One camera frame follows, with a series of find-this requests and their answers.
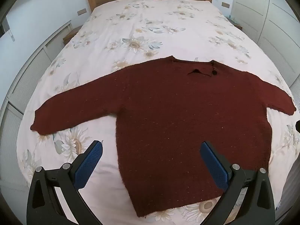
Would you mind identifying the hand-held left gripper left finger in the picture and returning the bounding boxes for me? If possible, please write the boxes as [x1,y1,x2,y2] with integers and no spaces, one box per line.
[26,140,104,225]

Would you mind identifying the wooden nightstand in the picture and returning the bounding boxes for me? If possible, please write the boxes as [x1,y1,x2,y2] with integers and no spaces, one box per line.
[226,16,243,30]
[63,26,82,45]

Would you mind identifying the white wardrobe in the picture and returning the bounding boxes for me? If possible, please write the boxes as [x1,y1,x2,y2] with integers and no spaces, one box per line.
[230,0,300,87]

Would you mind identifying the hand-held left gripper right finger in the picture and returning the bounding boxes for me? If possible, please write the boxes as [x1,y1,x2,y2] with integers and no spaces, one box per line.
[200,141,276,225]

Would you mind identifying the dark red knitted sweater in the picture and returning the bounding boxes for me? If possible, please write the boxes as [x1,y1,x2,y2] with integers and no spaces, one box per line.
[30,55,297,218]

